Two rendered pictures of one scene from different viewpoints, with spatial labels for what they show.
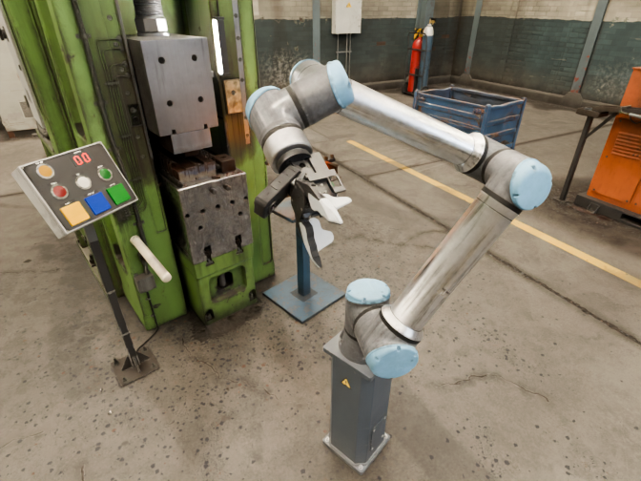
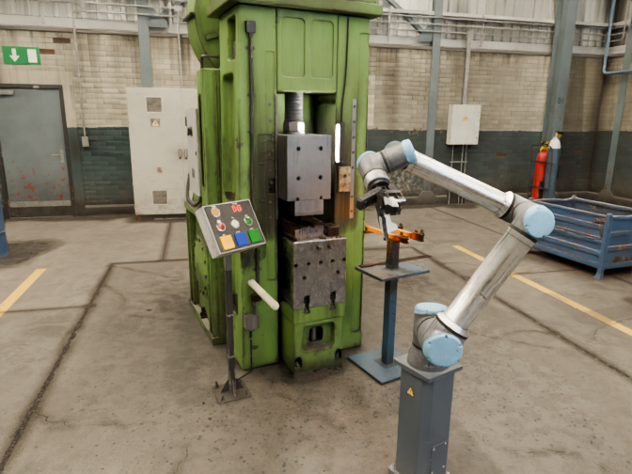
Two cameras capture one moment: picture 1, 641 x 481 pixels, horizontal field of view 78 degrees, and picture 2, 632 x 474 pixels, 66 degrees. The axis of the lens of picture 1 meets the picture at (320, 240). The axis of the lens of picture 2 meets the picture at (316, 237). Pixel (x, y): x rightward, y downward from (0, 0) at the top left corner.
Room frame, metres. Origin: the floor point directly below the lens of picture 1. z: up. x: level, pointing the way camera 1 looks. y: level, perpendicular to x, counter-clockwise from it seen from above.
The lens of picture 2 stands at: (-1.00, -0.16, 1.67)
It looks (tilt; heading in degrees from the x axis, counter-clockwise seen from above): 14 degrees down; 14
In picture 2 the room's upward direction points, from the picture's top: 1 degrees clockwise
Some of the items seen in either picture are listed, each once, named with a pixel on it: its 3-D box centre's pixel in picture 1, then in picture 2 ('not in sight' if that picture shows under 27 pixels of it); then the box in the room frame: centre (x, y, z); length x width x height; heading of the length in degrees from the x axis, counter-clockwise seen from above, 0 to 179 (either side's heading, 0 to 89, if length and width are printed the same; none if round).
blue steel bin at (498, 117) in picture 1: (463, 121); (585, 232); (5.32, -1.90, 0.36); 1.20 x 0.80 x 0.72; 34
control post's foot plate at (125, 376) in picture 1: (133, 360); (230, 386); (1.49, 1.01, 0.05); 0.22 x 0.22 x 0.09; 40
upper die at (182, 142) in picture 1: (175, 132); (296, 202); (2.07, 0.76, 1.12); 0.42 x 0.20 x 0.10; 40
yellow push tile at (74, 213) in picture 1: (74, 214); (227, 243); (1.34, 0.94, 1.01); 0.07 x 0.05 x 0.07; 154
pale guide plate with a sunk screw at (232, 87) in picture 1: (233, 96); (343, 179); (2.21, 0.47, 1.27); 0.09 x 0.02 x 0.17; 130
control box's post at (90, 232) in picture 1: (109, 286); (229, 310); (1.49, 1.01, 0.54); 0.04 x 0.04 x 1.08; 40
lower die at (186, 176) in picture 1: (180, 160); (296, 226); (2.07, 0.76, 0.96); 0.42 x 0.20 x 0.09; 40
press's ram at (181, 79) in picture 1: (174, 80); (302, 165); (2.09, 0.73, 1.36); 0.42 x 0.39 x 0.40; 40
